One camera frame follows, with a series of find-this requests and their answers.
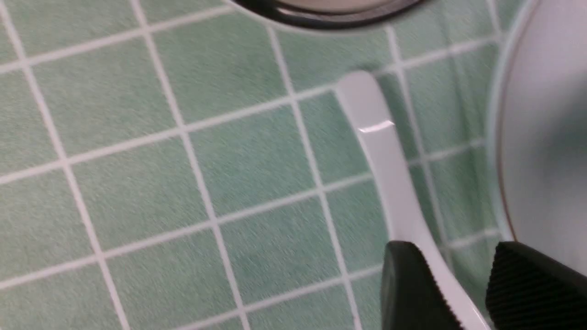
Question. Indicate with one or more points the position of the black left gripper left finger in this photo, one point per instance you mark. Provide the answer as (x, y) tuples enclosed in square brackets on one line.
[(410, 298)]

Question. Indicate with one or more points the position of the plain white ceramic spoon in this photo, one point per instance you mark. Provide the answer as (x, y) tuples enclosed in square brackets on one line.
[(367, 111)]

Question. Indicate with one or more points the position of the green checkered tablecloth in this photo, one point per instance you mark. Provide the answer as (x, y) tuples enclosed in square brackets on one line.
[(177, 164)]

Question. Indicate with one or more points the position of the pale blue plate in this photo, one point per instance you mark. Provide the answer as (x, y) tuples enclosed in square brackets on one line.
[(536, 131)]

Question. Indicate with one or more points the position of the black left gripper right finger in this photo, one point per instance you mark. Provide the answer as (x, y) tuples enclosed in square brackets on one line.
[(529, 290)]

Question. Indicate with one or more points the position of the black-rimmed white bowl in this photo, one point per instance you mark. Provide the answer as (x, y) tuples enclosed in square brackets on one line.
[(327, 16)]

